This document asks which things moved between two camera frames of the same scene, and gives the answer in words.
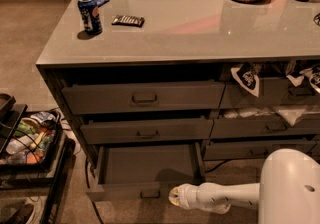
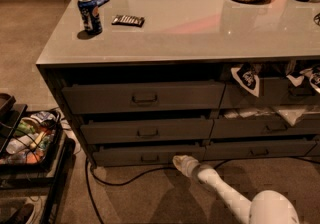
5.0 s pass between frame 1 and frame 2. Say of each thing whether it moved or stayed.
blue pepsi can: stayed
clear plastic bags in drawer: stayed
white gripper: moved
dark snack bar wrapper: stayed
